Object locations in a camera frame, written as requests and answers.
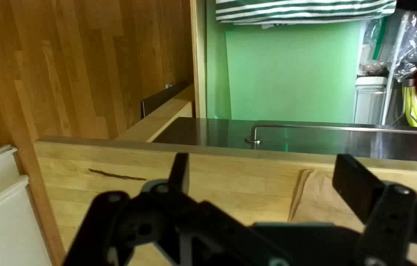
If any white plastic container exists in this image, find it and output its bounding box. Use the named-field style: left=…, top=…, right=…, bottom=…
left=353, top=75, right=389, bottom=125

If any wooden drawer with steel front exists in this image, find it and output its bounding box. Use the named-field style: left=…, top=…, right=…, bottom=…
left=115, top=0, right=417, bottom=171

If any green drawer mat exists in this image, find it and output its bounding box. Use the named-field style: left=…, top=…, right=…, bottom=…
left=207, top=19, right=367, bottom=122

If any green white striped towel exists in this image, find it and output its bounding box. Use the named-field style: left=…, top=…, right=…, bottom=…
left=214, top=0, right=398, bottom=26

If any yellow utensil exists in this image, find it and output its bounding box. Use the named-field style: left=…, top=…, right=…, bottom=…
left=401, top=84, right=417, bottom=129

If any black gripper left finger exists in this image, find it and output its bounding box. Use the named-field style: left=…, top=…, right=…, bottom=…
left=168, top=152, right=191, bottom=193

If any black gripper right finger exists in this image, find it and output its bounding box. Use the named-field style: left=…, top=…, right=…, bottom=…
left=332, top=152, right=388, bottom=224

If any clear plastic bag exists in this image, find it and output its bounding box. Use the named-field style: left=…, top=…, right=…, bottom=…
left=388, top=8, right=417, bottom=84

